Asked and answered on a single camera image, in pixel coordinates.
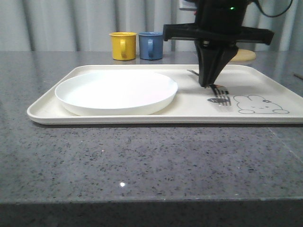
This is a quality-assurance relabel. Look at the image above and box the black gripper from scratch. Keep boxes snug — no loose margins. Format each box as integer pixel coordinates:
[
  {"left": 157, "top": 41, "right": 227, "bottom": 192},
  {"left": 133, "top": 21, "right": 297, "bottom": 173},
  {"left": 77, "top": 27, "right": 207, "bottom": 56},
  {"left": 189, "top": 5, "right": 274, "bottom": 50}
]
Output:
[{"left": 163, "top": 0, "right": 274, "bottom": 87}]

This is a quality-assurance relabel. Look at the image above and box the silver metal fork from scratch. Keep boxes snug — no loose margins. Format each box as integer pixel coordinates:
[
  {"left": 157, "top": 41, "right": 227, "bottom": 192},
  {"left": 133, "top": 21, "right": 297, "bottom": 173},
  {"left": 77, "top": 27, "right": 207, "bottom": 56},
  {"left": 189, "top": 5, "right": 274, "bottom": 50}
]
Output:
[{"left": 187, "top": 69, "right": 232, "bottom": 107}]

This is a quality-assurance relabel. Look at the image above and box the white round plate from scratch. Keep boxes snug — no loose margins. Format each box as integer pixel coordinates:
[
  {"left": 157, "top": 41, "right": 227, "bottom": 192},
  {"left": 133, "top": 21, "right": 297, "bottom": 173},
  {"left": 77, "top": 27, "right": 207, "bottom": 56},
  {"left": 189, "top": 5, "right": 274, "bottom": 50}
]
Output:
[{"left": 55, "top": 70, "right": 178, "bottom": 116}]

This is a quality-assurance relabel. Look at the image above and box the wooden mug tree stand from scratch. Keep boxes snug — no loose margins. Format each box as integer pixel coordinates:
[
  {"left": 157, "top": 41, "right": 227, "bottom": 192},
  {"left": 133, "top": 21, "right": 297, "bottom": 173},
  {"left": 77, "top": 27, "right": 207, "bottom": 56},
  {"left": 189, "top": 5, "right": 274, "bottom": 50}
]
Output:
[{"left": 231, "top": 49, "right": 256, "bottom": 61}]

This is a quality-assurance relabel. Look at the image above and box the cream rabbit serving tray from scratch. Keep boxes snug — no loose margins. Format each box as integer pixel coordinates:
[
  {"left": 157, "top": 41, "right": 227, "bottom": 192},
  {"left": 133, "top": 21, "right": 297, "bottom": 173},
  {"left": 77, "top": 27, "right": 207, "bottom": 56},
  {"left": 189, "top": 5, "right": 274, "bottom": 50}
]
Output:
[{"left": 27, "top": 64, "right": 303, "bottom": 124}]

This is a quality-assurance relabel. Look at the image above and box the blue mug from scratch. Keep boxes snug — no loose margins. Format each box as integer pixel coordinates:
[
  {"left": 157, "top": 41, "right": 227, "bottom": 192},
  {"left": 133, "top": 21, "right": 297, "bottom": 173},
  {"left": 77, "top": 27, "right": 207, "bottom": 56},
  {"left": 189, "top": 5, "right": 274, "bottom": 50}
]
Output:
[{"left": 138, "top": 32, "right": 163, "bottom": 60}]

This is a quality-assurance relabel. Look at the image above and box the yellow mug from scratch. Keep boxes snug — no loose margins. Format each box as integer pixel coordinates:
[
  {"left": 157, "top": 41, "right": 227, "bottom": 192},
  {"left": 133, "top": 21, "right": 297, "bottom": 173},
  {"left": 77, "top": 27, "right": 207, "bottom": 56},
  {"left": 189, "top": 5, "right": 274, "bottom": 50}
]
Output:
[{"left": 109, "top": 32, "right": 137, "bottom": 61}]

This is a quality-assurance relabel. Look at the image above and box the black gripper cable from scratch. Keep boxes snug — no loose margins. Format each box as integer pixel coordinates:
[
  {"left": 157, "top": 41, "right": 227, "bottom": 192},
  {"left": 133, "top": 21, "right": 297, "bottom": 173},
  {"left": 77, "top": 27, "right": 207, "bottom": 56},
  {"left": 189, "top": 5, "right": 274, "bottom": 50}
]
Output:
[{"left": 253, "top": 0, "right": 294, "bottom": 18}]

